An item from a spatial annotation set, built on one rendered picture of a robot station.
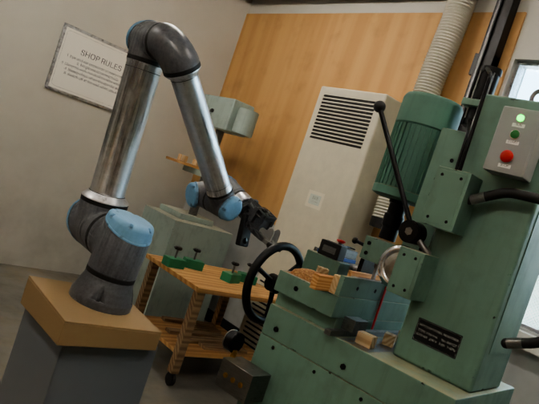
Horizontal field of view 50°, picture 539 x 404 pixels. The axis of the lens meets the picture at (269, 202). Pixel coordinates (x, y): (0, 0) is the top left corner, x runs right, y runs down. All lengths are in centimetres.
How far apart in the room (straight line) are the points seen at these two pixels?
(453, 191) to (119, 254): 93
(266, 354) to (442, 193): 66
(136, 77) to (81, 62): 252
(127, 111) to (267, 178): 246
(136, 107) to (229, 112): 208
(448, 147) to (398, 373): 62
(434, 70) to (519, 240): 199
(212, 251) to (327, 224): 100
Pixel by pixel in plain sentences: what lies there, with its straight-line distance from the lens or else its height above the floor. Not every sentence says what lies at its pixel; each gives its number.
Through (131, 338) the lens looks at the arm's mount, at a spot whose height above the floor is 58.
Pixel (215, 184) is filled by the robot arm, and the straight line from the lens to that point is 190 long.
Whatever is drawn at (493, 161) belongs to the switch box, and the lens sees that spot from 148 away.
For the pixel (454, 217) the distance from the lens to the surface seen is 146.
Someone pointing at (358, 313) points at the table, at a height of 86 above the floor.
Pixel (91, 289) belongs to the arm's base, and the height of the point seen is 67.
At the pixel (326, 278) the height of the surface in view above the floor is 93.
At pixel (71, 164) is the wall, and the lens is 441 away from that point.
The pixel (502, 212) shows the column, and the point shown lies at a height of 124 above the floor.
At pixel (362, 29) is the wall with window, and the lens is 404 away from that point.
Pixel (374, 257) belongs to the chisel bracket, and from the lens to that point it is 171.
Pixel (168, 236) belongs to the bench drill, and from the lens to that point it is 380.
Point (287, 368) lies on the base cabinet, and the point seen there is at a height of 66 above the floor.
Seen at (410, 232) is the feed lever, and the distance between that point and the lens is 153.
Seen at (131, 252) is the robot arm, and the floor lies 80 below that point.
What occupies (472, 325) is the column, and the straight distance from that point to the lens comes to 151.
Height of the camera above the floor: 112
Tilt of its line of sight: 2 degrees down
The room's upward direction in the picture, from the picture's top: 19 degrees clockwise
